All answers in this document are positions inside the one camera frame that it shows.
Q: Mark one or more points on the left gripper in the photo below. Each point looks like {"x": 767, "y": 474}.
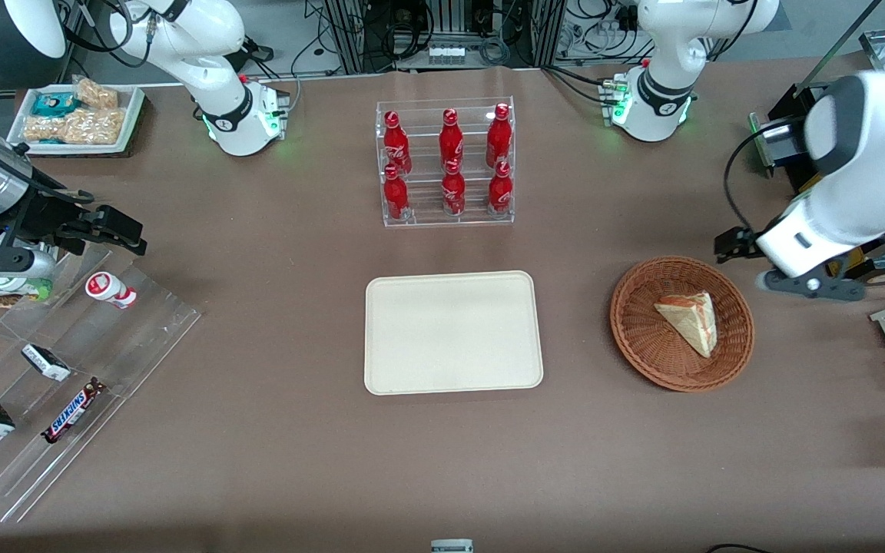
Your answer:
{"x": 734, "y": 244}

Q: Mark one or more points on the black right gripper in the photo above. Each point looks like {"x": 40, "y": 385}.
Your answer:
{"x": 41, "y": 218}

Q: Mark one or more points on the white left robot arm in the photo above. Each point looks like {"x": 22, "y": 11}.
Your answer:
{"x": 873, "y": 153}

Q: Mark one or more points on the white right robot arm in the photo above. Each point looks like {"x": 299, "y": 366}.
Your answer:
{"x": 220, "y": 46}

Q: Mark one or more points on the wrapped triangle sandwich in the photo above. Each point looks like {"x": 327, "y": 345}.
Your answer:
{"x": 692, "y": 319}

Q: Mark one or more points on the white snack tray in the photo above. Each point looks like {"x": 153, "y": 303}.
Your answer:
{"x": 131, "y": 115}

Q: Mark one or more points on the brown wicker basket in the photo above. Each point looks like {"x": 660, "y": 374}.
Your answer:
{"x": 642, "y": 338}

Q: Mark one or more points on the cream plastic tray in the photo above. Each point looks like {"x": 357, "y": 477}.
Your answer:
{"x": 454, "y": 332}

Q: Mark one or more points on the red white yogurt bottle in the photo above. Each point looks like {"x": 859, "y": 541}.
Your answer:
{"x": 108, "y": 289}

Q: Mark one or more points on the clear peanut snack bag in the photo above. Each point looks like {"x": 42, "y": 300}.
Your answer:
{"x": 43, "y": 128}
{"x": 95, "y": 127}
{"x": 97, "y": 94}

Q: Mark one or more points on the clear acrylic stepped display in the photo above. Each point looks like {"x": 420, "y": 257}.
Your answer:
{"x": 143, "y": 330}

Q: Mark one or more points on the black electronics box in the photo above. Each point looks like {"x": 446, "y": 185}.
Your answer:
{"x": 784, "y": 150}

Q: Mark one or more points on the teal snack packet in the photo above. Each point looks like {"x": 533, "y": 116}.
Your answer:
{"x": 54, "y": 104}

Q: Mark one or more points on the Snickers chocolate bar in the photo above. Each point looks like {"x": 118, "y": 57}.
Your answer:
{"x": 72, "y": 412}

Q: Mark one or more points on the dark diagonal pole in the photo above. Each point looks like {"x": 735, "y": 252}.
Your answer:
{"x": 834, "y": 52}

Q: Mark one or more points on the red cola bottle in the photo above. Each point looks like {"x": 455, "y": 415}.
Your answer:
{"x": 396, "y": 142}
{"x": 500, "y": 190}
{"x": 451, "y": 138}
{"x": 453, "y": 192}
{"x": 498, "y": 134}
{"x": 395, "y": 196}

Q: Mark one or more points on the clear acrylic bottle rack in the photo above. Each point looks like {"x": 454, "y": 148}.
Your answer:
{"x": 481, "y": 215}

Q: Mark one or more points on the white label tag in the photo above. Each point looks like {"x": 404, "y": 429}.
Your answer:
{"x": 452, "y": 546}

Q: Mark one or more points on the aluminium frame rack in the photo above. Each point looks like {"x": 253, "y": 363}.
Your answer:
{"x": 442, "y": 27}

